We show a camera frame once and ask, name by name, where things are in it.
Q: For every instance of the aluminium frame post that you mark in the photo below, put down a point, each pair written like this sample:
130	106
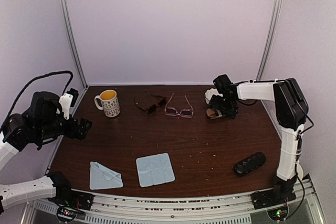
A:
276	10
72	43

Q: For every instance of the folded light blue cloth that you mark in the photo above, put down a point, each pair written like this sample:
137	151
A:
102	177

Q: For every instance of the front aluminium rail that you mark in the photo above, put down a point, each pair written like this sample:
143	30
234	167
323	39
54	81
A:
234	208

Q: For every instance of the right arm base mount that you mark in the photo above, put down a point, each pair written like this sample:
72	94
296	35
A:
273	203

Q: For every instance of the left aluminium frame post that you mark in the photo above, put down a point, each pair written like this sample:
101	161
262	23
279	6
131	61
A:
72	43

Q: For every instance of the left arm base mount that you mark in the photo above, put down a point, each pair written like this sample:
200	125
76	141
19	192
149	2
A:
73	206

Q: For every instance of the white fluted ceramic bowl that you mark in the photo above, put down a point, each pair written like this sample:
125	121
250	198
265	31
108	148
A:
209	93

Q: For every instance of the right aluminium frame post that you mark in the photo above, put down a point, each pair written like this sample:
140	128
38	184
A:
276	10

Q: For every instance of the pink frame sunglasses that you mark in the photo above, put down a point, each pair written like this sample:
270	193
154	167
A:
185	112

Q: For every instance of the white floral mug yellow inside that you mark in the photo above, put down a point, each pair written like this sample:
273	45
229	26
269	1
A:
107	101

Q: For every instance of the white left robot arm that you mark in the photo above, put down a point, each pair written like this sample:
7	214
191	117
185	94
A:
47	118

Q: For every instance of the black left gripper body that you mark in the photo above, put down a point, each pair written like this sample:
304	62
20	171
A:
71	131

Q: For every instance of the flat light blue cloth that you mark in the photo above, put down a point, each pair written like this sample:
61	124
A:
154	170

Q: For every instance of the brown plaid glasses case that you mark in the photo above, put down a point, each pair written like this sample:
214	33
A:
215	114

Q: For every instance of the black quilted glasses case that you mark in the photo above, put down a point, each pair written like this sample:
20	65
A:
249	164

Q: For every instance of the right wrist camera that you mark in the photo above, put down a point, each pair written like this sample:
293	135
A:
222	83

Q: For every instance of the dark tortoiseshell sunglasses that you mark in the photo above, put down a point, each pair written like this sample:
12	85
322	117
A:
161	102

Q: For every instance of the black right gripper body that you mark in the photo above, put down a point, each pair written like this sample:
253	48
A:
224	106

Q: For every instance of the white paper cup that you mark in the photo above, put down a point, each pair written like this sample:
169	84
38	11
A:
299	171

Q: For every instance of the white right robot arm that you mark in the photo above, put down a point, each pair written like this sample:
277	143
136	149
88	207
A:
291	113

